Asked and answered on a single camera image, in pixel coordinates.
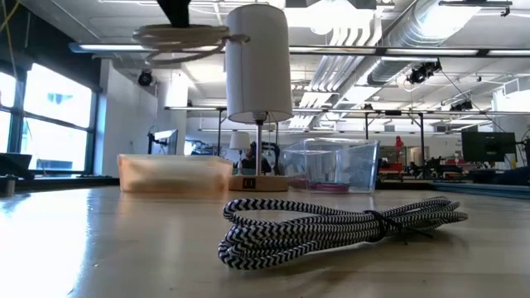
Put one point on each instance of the long ceiling light bar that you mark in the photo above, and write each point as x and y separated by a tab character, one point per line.
414	51

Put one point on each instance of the large window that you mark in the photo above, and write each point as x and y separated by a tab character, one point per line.
54	103

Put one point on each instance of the blue table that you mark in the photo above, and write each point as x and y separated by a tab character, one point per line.
480	190

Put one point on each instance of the small white shade lamp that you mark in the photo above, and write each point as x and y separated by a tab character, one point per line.
240	140

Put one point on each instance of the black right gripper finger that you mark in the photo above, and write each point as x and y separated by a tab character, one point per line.
176	12

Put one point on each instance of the black computer monitor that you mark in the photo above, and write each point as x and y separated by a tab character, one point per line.
488	147
165	142

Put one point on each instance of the black flat device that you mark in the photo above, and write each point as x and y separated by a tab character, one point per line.
14	163

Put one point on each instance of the grey metal post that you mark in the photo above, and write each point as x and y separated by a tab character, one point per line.
8	186

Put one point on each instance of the person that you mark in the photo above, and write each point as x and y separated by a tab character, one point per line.
249	161
398	142

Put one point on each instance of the black aluminium table frame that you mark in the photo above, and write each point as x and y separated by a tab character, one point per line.
62	182

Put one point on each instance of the clear plastic bin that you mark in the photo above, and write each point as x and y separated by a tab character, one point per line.
352	165

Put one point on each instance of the black ceiling camera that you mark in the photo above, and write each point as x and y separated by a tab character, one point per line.
422	72
145	78

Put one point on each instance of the silver ceiling duct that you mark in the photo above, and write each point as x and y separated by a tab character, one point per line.
410	33

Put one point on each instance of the orange plastic bin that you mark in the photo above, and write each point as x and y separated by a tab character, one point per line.
174	174

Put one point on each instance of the white shade table lamp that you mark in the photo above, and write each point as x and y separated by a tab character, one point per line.
257	62

